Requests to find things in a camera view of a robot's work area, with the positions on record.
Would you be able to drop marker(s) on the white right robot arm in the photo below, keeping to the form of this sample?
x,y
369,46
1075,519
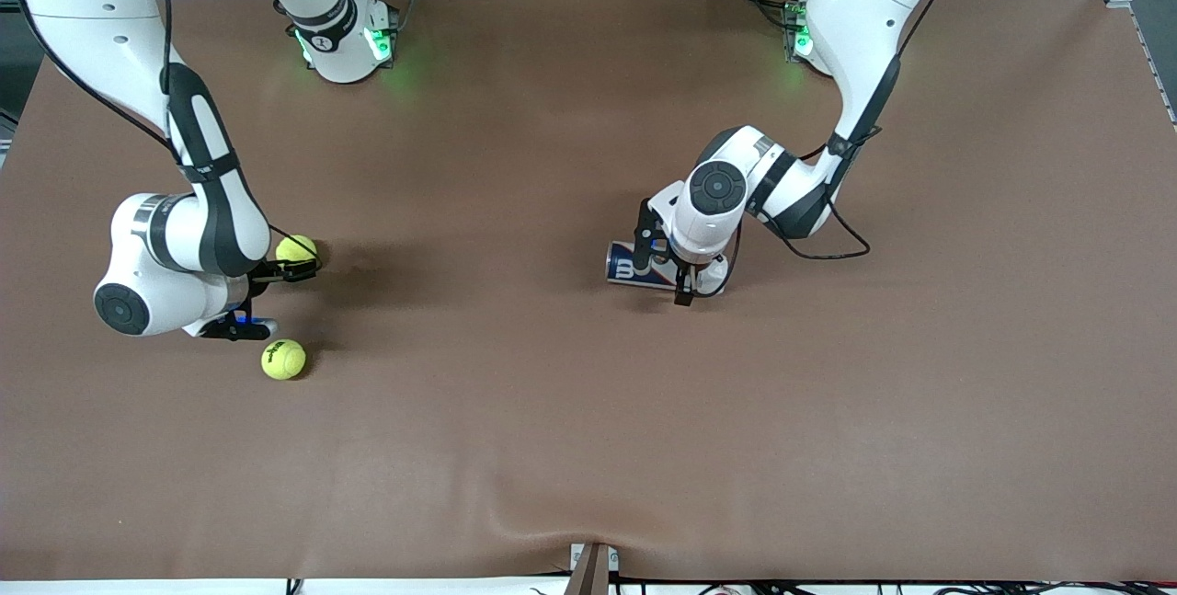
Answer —
x,y
110,34

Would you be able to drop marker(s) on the brown table mat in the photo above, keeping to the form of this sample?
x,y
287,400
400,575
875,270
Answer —
x,y
588,439

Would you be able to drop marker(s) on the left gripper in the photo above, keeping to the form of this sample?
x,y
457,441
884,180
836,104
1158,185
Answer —
x,y
683,295

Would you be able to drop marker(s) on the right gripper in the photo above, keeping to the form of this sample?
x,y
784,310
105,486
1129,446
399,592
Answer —
x,y
264,274

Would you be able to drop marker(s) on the yellow tennis ball black print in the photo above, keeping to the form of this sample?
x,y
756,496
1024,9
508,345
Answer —
x,y
283,360

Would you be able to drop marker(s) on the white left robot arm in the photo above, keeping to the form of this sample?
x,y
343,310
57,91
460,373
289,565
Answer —
x,y
855,16

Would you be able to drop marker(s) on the plain yellow tennis ball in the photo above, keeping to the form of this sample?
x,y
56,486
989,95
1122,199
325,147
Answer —
x,y
296,248

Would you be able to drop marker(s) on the white blue tennis ball can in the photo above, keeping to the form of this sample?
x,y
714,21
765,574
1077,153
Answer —
x,y
634,266

